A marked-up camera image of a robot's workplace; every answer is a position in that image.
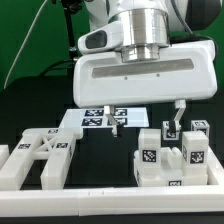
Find white chair back frame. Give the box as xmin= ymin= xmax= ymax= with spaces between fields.
xmin=0 ymin=128 xmax=83 ymax=191

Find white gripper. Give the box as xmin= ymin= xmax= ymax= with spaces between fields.
xmin=73 ymin=40 xmax=217 ymax=137

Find white tagged cube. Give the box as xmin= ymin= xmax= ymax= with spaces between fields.
xmin=162 ymin=121 xmax=180 ymax=140
xmin=191 ymin=120 xmax=210 ymax=136

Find grey braided cable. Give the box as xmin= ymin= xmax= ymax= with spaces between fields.
xmin=169 ymin=0 xmax=218 ymax=44

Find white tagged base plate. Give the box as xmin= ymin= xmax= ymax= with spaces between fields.
xmin=59 ymin=107 xmax=149 ymax=129

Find black cables at base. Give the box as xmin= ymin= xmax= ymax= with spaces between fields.
xmin=39 ymin=57 xmax=79 ymax=78

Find white tagged cube left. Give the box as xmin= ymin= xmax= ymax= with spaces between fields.
xmin=162 ymin=121 xmax=180 ymax=140

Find black camera stand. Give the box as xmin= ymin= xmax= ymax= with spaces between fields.
xmin=51 ymin=0 xmax=83 ymax=75

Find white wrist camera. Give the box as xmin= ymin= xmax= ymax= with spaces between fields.
xmin=78 ymin=21 xmax=124 ymax=55

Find white U-shaped obstacle fence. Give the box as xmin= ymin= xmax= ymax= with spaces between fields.
xmin=0 ymin=156 xmax=224 ymax=217

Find white chair seat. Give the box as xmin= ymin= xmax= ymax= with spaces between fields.
xmin=134 ymin=147 xmax=208 ymax=187

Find white tagged cube right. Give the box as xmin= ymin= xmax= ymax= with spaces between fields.
xmin=191 ymin=120 xmax=210 ymax=136

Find white part at left edge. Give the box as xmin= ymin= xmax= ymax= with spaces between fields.
xmin=0 ymin=145 xmax=9 ymax=169

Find white cable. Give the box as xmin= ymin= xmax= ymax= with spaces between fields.
xmin=3 ymin=0 xmax=50 ymax=90

